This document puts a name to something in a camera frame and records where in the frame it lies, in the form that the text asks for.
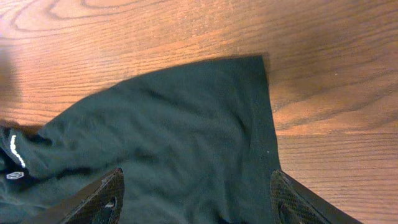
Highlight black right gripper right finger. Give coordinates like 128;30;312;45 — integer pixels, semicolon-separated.
270;170;361;224

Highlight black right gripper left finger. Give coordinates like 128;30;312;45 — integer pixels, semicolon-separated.
22;168;124;224

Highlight black t-shirt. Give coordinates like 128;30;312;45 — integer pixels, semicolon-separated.
1;56;280;223

